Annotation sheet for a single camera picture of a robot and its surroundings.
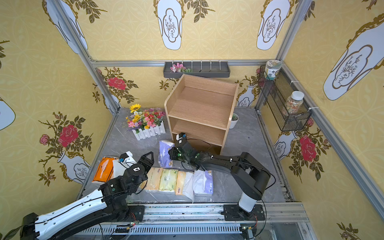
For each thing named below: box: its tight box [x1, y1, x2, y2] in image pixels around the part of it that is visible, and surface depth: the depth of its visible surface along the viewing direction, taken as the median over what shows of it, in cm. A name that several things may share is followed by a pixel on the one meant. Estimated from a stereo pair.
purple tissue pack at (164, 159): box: [158, 140, 175, 168], surface depth 85 cm
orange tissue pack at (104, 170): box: [93, 157, 116, 183], surface depth 83 cm
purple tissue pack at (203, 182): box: [192, 169, 214, 196], surface depth 79 cm
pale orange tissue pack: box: [175, 171, 186, 196], surface depth 81 cm
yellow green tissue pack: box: [158, 168, 179, 191], surface depth 82 cm
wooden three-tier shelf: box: [164, 74, 240, 155], surface depth 82 cm
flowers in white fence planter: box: [125, 103, 166, 141], surface depth 97 cm
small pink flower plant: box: [169, 62, 191, 73], surface depth 89 cm
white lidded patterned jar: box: [265, 59, 283, 81], surface depth 87 cm
